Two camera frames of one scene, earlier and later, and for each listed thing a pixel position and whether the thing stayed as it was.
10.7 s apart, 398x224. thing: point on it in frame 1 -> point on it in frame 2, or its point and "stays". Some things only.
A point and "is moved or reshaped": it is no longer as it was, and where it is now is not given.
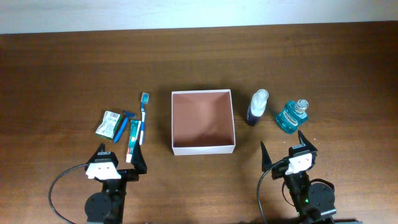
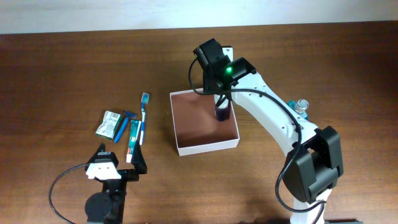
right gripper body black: [279, 170] -> [210, 85]
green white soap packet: [109, 125] stays
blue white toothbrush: [144, 100] stays
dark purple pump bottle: [257, 106] is moved or reshaped
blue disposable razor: [127, 115] stays
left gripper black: [138, 163] stays
